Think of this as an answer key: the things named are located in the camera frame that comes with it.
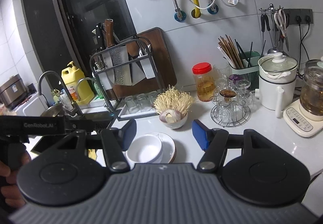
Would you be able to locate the black knife rack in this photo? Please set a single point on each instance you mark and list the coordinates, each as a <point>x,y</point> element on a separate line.
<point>111,66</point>

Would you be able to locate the person's left hand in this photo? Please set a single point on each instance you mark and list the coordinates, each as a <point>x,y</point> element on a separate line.
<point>11,197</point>

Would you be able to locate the bowl of enoki and onion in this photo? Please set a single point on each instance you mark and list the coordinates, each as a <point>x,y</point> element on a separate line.
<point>173,107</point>

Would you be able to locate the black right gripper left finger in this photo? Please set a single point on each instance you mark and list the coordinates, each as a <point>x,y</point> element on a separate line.
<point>77,167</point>

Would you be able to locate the black wall power strip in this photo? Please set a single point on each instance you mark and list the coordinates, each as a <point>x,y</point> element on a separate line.
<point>303,16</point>

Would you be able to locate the white bowl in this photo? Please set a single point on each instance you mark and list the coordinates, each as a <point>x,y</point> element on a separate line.
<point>145,149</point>

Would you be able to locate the white electric cooking pot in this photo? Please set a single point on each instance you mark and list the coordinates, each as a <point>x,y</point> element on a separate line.
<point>277,81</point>

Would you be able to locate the green chopstick holder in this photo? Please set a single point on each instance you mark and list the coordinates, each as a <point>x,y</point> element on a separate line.
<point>242,63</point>

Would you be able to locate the rice cooker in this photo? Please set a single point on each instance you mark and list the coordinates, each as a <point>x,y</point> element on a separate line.
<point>13,92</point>

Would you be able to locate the chrome kitchen faucet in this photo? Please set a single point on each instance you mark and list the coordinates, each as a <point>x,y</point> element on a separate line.
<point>70,106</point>

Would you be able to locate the large white plate brown rim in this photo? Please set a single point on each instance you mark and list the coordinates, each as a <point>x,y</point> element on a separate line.
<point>168,154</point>

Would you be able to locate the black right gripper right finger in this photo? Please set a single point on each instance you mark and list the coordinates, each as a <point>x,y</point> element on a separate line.
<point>251,167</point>

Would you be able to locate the green dish soap bottle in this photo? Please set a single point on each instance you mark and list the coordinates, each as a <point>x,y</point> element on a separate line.
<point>98,91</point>

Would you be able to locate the wooden cutting board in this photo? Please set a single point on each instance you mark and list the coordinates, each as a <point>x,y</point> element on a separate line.
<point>163,63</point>

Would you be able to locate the wire glass cup rack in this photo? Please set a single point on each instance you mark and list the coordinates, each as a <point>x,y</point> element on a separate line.
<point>232,100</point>

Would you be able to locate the yellow detergent bottle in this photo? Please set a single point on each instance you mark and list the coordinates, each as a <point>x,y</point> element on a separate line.
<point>81,93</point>

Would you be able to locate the glass health kettle on base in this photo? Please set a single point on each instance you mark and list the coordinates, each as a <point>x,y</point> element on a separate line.
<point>304,116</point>

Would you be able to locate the red lid pickle jar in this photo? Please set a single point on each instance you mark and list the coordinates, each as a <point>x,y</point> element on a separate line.
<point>204,80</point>

